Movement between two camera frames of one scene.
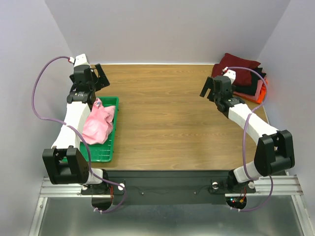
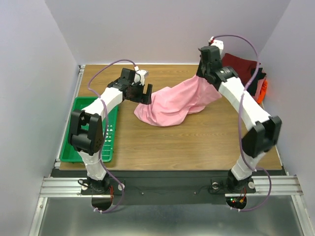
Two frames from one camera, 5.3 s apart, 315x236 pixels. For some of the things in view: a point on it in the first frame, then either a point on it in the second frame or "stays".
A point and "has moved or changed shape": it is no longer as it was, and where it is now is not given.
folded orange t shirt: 263,95 stays
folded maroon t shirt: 242,76 stays
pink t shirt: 99,123 has moved or changed shape
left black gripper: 103,81 -> 145,99
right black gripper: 214,87 -> 203,72
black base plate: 167,187 stays
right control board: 238,202 stays
